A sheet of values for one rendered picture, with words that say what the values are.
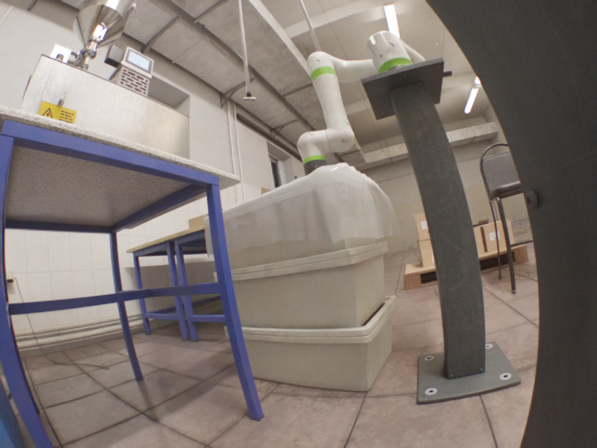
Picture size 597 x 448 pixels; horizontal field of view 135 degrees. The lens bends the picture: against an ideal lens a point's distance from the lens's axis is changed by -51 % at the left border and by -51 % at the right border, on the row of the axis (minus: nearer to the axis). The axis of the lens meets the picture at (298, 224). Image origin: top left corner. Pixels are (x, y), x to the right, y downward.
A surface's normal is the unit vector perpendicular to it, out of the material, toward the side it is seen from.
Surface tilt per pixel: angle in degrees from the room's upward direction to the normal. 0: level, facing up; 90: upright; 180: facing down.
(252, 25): 180
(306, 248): 96
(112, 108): 90
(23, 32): 90
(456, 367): 90
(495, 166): 77
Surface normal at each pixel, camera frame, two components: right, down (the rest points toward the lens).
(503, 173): -0.55, -0.25
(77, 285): 0.89, -0.22
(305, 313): -0.52, 0.08
